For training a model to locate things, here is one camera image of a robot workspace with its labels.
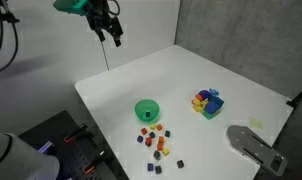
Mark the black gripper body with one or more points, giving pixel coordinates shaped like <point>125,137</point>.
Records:
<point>102,18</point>

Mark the dark blue wooden cube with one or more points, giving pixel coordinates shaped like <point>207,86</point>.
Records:
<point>147,114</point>

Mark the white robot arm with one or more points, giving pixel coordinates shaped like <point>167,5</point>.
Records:
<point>17,160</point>

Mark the green plastic bowl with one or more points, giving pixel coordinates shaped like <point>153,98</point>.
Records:
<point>142,106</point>

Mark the red toy block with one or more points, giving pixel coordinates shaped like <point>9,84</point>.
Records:
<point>199,97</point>

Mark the purple toy block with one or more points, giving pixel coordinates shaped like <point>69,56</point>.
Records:
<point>204,94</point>

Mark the yellow toy block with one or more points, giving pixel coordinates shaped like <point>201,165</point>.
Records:
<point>197,105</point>

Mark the large blue toy block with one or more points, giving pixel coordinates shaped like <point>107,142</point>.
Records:
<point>211,107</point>

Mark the large green toy block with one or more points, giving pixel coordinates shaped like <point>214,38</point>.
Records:
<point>207,116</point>

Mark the yellow wooden cube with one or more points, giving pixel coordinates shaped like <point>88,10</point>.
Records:
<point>152,126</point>
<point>165,151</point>

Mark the red wooden cube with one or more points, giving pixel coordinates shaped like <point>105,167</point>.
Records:
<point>148,142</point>
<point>144,131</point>

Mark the orange wooden cube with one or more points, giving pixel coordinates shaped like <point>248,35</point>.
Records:
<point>159,127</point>
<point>161,139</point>
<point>160,147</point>

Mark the black orange clamp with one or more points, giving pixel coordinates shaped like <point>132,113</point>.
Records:
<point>96,162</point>
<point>76,132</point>

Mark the dark green wooden cube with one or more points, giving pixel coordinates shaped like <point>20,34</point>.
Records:
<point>157,155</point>
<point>167,133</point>
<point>152,135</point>

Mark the light blue toy piece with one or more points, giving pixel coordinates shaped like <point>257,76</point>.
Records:
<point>213,90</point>

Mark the purple glowing light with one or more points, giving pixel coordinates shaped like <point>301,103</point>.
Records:
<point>46,147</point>

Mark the black perforated board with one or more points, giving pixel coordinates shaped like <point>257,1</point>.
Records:
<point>64,156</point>

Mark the black wooden cube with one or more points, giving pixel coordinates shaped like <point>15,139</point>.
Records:
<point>158,169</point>
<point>180,163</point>

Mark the pale yellow sticky note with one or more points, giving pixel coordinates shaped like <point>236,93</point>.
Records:
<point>255,123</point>

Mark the grey metal mounting plate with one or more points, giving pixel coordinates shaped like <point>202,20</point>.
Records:
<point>251,143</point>

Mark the black stand pole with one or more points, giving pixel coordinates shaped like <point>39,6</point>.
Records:
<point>299,96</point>

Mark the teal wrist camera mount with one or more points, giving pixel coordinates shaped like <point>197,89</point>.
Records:
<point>71,6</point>

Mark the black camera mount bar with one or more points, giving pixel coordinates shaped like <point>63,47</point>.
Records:
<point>4,17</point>

